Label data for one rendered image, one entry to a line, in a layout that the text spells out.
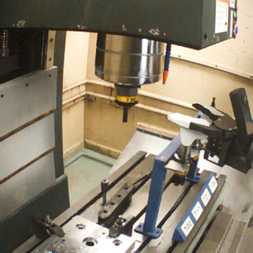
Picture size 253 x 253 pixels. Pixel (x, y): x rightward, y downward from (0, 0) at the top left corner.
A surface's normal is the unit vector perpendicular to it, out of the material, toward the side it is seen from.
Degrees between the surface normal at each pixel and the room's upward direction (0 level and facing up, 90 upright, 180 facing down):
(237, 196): 24
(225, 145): 90
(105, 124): 90
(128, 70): 90
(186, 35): 90
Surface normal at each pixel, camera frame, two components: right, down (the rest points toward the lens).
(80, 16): -0.48, 0.34
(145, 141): -0.14, -0.68
